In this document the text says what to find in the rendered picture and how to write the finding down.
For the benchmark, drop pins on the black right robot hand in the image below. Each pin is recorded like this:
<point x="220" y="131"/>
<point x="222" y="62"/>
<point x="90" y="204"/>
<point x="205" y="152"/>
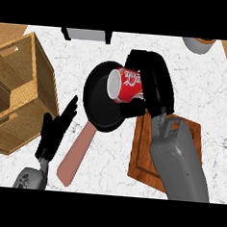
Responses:
<point x="156" y="83"/>

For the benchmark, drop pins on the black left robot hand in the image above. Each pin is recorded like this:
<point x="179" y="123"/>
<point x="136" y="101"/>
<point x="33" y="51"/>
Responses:
<point x="54" y="128"/>

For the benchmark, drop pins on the red soda can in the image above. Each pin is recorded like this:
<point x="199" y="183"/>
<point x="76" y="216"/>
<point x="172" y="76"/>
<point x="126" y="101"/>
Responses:
<point x="125" y="86"/>

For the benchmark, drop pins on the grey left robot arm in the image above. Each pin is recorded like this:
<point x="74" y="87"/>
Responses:
<point x="33" y="176"/>

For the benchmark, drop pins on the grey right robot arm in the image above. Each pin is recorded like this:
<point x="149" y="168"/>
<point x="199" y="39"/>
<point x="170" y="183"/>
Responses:
<point x="179" y="162"/>

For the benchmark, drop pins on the brown wooden cutting board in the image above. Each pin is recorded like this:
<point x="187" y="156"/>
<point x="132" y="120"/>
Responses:
<point x="144" y="153"/>

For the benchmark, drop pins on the wicker basket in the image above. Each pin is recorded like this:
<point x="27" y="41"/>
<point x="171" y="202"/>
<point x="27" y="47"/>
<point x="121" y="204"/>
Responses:
<point x="20" y="95"/>

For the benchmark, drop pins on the grey round container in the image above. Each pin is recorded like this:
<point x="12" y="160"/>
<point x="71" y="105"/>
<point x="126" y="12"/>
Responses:
<point x="198" y="45"/>

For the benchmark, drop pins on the grey appliance with black legs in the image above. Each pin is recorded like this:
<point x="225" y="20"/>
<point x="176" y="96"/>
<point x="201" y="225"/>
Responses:
<point x="87" y="34"/>

